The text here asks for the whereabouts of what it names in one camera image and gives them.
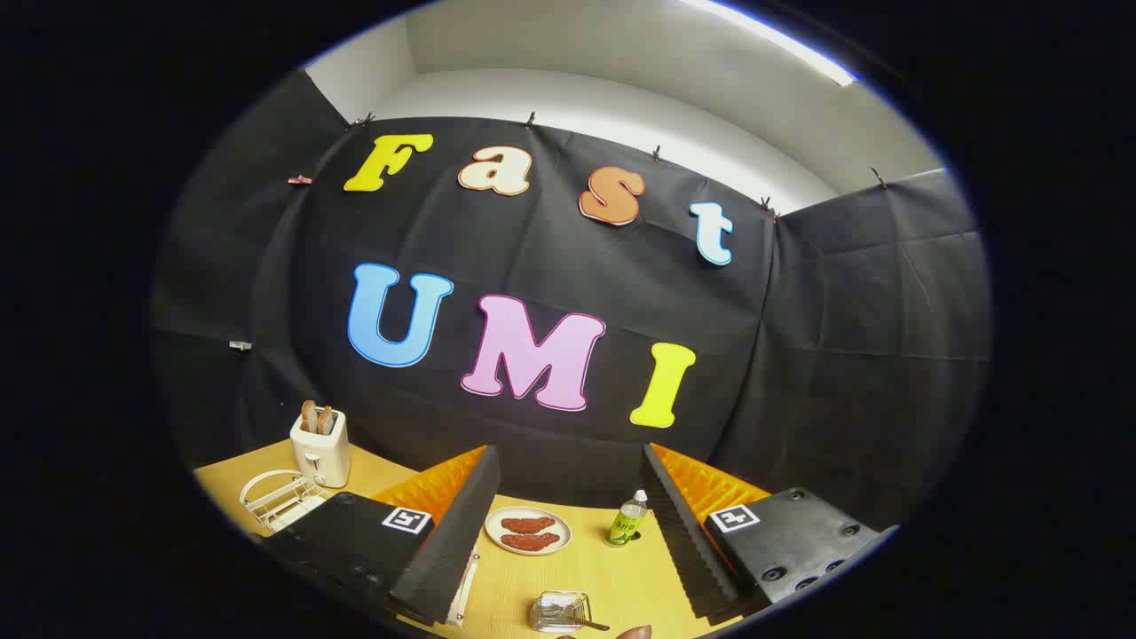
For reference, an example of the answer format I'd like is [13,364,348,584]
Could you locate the black backdrop cloth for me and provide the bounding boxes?
[151,69,993,533]

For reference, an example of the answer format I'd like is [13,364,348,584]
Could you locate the wooden handle spoon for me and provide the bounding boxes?
[541,603,611,633]

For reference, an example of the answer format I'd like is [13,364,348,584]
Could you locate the metal wire basket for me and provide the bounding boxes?
[531,590,594,634]

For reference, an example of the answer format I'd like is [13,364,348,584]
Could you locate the green label drink bottle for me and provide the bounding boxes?
[605,489,650,548]

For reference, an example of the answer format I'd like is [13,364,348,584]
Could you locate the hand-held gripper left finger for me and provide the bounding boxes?
[251,446,501,627]

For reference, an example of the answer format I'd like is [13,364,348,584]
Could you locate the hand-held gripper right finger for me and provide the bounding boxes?
[641,442,900,624]

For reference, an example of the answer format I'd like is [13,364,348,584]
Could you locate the white wire dish rack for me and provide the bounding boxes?
[240,469,481,627]

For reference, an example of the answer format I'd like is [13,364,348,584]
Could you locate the white toaster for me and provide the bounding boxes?
[289,410,351,489]

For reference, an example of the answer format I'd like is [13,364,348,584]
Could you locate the beige plate with sausages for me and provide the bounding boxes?
[485,505,572,557]

